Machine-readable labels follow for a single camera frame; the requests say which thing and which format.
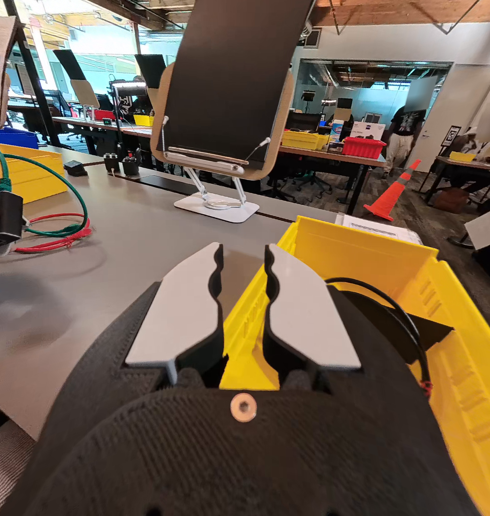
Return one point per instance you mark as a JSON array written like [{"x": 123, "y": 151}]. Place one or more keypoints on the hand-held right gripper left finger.
[{"x": 176, "y": 314}]

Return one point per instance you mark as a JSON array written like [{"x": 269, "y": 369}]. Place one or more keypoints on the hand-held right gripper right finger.
[{"x": 309, "y": 322}]

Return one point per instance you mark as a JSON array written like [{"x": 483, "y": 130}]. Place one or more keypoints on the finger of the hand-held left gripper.
[{"x": 6, "y": 250}]

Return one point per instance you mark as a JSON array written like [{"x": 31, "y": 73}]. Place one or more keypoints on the black ethernet adapter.
[{"x": 5, "y": 217}]

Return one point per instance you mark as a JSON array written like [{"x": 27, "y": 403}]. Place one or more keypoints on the stacked yellow plastic bins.
[{"x": 31, "y": 177}]

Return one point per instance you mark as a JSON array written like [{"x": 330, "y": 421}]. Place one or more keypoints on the blue plastic bin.
[{"x": 11, "y": 139}]

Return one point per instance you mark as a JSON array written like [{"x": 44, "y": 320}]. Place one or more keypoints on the small black box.
[{"x": 75, "y": 168}]

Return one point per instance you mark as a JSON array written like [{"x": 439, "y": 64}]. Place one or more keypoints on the printed paper sheet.
[{"x": 374, "y": 229}]

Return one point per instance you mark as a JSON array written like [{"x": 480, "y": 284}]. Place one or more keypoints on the black pole with round top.
[{"x": 35, "y": 88}]

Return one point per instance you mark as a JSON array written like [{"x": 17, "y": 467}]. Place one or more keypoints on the orange traffic cone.
[{"x": 390, "y": 197}]

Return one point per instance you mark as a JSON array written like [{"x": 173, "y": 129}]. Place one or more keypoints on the red plastic bin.
[
  {"x": 364, "y": 148},
  {"x": 104, "y": 115}
]

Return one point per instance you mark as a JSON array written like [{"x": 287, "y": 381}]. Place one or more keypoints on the brown wooden table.
[{"x": 305, "y": 153}]

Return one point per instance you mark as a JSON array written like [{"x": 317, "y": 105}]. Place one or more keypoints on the small yellow plastic bin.
[{"x": 143, "y": 120}]

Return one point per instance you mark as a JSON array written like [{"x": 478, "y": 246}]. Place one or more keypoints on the wipes canister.
[{"x": 337, "y": 131}]

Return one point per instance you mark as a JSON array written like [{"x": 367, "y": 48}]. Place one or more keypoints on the white cardboard box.
[{"x": 368, "y": 129}]

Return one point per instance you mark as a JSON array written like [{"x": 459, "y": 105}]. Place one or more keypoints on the black board book stand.
[{"x": 229, "y": 80}]

